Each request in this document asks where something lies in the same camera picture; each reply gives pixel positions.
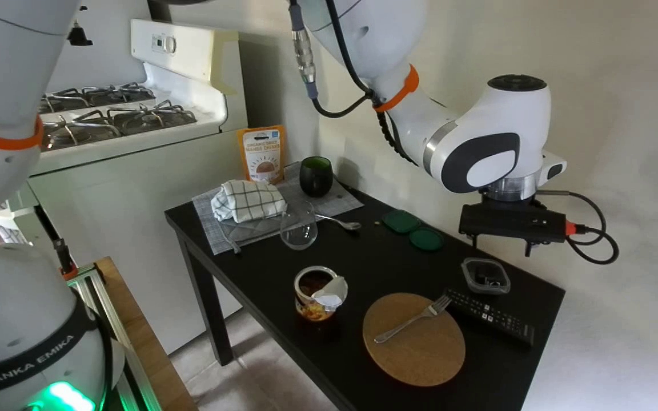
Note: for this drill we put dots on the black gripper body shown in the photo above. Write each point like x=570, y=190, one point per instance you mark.
x=530, y=222

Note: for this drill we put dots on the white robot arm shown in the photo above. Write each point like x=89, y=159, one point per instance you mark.
x=52, y=341

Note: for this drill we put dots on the clear plastic bowl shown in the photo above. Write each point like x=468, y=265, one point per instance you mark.
x=486, y=276

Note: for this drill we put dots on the silver spoon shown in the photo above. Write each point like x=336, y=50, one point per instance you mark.
x=351, y=227

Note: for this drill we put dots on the green round lid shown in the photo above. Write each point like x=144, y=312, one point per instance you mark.
x=425, y=240

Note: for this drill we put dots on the dark green sponge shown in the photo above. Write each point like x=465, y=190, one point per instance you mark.
x=401, y=222

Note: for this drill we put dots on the black remote control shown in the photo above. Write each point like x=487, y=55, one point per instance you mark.
x=494, y=317

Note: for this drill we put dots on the black side table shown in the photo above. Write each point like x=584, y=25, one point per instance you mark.
x=376, y=260

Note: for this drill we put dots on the round cork mat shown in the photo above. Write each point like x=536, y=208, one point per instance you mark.
x=425, y=354

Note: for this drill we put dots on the dark green mug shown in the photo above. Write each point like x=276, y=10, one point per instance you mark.
x=317, y=177

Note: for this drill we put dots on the clear glass cup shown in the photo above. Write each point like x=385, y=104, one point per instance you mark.
x=298, y=234

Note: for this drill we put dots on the orange snack pouch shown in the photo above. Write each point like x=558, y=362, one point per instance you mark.
x=262, y=153

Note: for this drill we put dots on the checkered white dish towel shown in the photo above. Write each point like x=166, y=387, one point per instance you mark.
x=246, y=201

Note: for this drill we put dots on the clear glass tray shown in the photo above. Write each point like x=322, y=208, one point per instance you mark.
x=238, y=236

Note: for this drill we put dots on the grey woven placemat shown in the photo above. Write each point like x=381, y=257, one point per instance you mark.
x=333, y=203

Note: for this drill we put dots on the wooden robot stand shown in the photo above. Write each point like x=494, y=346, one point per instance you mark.
x=149, y=380

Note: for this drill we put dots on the white gas stove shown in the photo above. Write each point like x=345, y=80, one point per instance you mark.
x=111, y=198

